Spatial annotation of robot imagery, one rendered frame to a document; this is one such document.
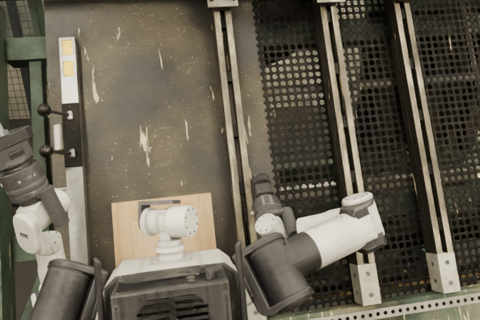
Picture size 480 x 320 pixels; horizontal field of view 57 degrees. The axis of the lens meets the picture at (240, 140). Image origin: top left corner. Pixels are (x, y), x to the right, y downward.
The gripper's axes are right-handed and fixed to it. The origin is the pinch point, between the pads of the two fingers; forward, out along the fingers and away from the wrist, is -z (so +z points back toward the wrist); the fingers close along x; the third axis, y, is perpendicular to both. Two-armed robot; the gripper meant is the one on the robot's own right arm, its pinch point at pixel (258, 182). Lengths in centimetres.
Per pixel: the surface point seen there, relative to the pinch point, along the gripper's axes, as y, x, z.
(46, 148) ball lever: 61, 18, -3
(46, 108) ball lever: 61, 26, -11
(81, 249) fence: 56, -11, 9
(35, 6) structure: 80, 28, -98
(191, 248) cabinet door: 23.2, -15.7, 10.0
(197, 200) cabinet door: 19.8, -5.0, 0.0
